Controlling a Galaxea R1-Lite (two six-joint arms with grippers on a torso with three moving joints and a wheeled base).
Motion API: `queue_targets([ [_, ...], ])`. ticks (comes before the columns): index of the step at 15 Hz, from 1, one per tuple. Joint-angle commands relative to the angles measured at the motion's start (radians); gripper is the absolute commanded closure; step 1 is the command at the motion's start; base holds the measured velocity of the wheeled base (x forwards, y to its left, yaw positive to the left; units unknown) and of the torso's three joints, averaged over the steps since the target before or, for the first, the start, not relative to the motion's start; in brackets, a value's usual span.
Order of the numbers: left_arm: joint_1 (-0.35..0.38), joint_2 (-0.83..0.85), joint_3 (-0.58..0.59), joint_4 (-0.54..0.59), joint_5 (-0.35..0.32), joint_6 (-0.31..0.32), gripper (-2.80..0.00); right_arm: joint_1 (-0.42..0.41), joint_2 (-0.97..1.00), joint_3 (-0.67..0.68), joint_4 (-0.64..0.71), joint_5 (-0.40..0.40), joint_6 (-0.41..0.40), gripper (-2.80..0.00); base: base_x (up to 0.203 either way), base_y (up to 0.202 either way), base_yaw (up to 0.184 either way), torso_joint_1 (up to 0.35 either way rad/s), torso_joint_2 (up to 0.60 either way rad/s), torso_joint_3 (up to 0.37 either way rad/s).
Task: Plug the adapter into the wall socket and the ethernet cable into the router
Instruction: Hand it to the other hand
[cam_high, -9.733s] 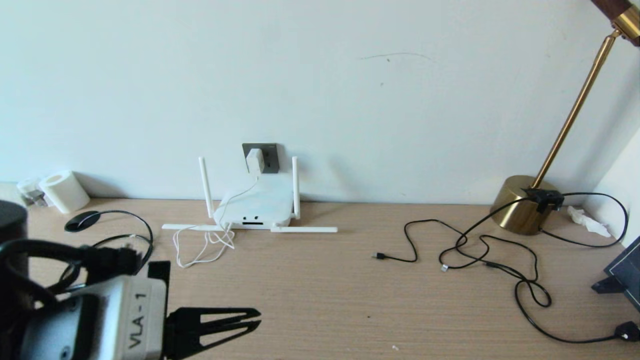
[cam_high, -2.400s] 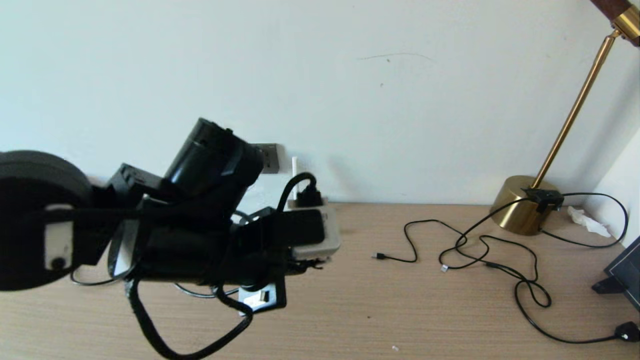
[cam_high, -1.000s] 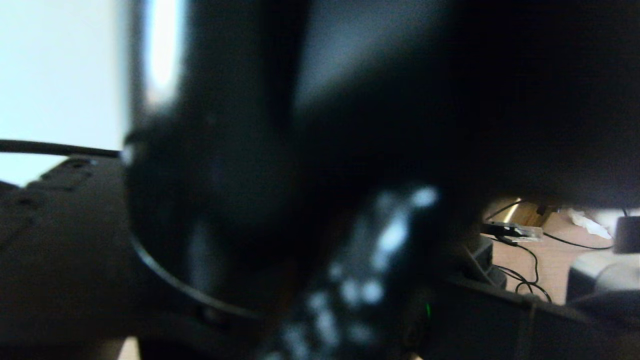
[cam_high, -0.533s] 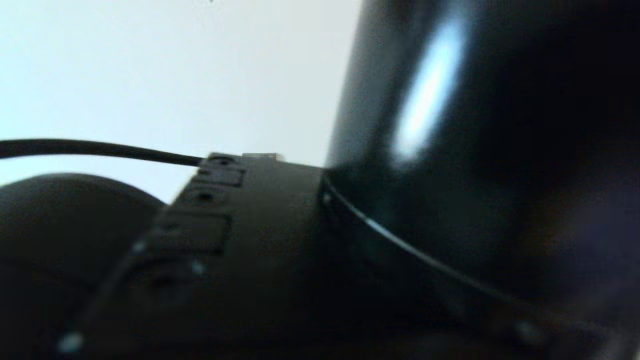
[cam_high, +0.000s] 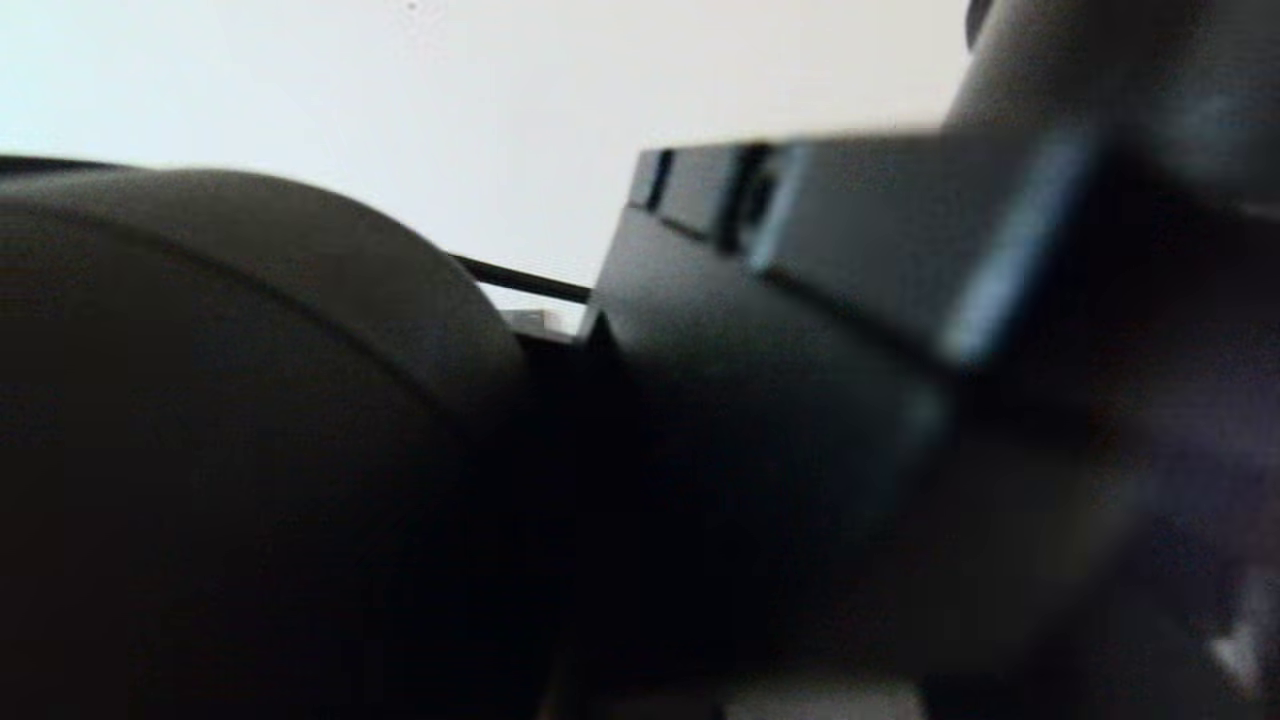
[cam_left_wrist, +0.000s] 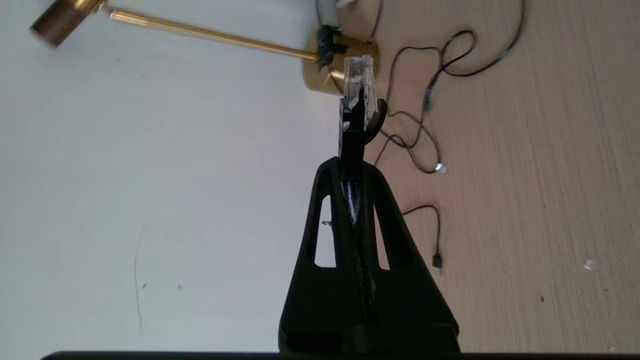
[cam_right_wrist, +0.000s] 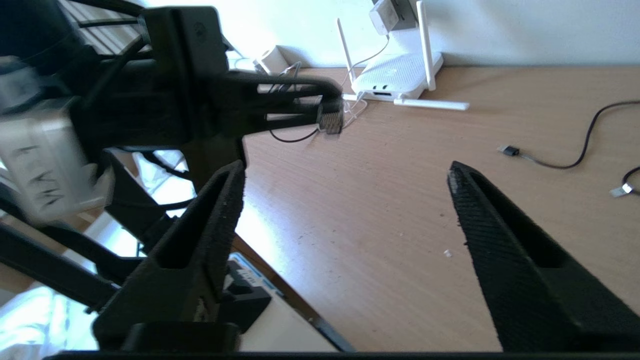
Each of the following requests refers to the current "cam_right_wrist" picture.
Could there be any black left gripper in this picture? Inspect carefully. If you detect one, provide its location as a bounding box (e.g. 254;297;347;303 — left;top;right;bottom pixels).
75;6;346;191

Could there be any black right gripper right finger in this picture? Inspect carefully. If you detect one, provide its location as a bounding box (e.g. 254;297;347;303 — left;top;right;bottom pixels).
447;160;640;353

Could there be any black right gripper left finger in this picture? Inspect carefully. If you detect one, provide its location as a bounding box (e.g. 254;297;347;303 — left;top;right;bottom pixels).
92;159;247;352

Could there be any black ethernet cable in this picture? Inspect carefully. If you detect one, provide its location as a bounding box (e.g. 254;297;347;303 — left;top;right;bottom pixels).
268;97;346;144

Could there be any white power cord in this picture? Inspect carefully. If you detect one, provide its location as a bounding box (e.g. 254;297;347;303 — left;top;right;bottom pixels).
280;36;392;127

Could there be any white power adapter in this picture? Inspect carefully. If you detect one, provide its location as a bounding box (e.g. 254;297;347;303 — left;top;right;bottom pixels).
369;0;401;36

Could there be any white router with antennas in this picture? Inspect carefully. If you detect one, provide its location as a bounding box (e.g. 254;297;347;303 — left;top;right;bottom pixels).
336;0;471;112

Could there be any white paper roll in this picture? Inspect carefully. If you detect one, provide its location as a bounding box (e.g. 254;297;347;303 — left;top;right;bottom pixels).
252;45;291;76

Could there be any white and black robot torso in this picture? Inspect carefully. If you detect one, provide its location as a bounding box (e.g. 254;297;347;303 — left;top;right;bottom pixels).
0;220;357;353

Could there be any black USB cable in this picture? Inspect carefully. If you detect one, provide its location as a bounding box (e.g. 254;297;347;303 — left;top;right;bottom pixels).
497;100;640;199

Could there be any grey wall socket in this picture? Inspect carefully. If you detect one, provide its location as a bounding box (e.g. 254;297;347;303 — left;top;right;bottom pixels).
391;0;419;31

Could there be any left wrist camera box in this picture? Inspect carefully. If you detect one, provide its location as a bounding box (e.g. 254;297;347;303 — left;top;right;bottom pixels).
0;55;117;227

